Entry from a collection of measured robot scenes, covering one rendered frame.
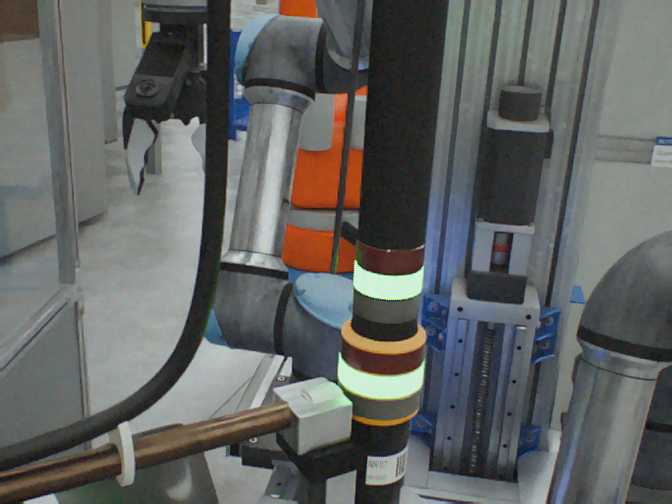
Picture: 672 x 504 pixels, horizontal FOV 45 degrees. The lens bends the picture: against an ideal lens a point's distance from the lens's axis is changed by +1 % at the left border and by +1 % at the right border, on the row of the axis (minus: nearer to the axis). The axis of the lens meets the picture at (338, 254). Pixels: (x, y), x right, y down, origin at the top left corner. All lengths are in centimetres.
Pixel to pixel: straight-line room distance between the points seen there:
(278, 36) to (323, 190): 310
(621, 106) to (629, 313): 146
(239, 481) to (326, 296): 178
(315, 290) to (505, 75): 43
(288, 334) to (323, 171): 316
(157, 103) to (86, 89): 432
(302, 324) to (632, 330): 54
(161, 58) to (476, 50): 54
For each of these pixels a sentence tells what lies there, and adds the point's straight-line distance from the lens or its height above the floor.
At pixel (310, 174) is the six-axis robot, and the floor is 59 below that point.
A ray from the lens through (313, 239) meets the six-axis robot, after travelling 441.
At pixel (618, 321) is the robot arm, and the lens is 84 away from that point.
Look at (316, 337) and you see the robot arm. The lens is 121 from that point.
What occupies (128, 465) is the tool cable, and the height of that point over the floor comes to 155.
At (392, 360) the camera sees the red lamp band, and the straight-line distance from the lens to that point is 40.
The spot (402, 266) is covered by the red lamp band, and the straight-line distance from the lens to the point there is 38.
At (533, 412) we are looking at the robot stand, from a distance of 147.
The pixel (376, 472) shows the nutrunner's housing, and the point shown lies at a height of 150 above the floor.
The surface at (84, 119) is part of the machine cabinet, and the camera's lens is 516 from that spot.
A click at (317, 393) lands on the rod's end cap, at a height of 155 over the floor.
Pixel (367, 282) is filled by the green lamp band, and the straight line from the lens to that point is 39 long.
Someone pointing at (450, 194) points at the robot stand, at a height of 139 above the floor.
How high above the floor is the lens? 176
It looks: 21 degrees down
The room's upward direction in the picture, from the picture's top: 3 degrees clockwise
